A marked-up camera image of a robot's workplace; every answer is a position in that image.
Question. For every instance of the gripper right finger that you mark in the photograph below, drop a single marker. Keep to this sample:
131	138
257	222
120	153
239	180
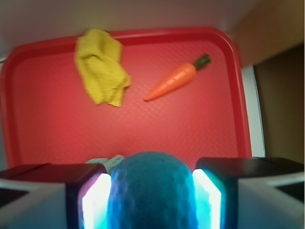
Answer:
250	193

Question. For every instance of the yellow microfiber cloth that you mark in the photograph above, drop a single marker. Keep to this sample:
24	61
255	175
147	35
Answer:
98	61

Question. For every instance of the brown cardboard panel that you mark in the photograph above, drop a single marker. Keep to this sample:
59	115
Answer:
271	39

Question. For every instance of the orange toy carrot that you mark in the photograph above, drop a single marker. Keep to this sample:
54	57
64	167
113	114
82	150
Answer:
179	77

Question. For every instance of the blue dimpled ball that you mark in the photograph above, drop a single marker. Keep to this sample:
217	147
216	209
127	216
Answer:
152	190

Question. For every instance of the red plastic tray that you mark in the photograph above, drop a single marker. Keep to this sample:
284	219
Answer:
47	116

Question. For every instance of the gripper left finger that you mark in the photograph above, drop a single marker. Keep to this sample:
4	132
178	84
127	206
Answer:
48	196

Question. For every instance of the light blue cloth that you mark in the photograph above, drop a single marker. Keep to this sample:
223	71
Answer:
109	163

